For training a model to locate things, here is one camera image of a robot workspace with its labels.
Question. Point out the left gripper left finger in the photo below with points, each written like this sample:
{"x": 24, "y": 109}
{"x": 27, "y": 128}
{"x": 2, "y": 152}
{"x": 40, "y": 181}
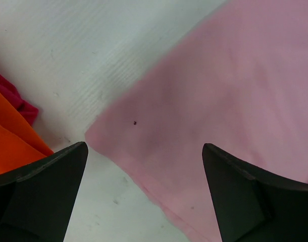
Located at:
{"x": 37, "y": 200}

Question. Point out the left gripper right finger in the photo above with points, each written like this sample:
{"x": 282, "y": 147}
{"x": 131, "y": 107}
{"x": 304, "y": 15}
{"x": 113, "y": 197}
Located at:
{"x": 252, "y": 204}

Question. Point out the pink t shirt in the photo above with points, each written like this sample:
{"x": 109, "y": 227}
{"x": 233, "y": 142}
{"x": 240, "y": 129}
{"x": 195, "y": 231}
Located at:
{"x": 238, "y": 81}

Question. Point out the folded orange t shirt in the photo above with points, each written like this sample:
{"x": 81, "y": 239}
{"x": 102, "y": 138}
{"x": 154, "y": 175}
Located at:
{"x": 19, "y": 143}

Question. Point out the folded magenta t shirt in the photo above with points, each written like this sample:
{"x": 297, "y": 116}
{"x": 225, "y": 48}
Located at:
{"x": 11, "y": 94}

